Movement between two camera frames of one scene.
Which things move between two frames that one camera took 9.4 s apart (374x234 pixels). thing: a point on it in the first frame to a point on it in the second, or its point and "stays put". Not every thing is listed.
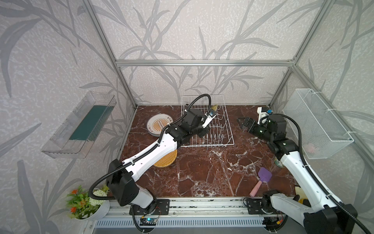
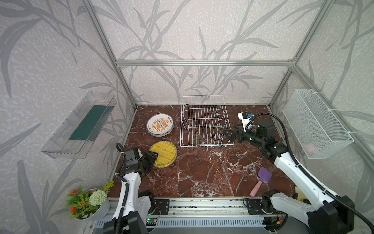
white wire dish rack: x=220 y=133 stays put
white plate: x=157 y=123 stays put
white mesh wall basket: x=323 y=136 stays put
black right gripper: x=249 y=120 to x=240 y=132
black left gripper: x=205 y=130 to x=150 y=157
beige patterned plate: x=167 y=161 stays put
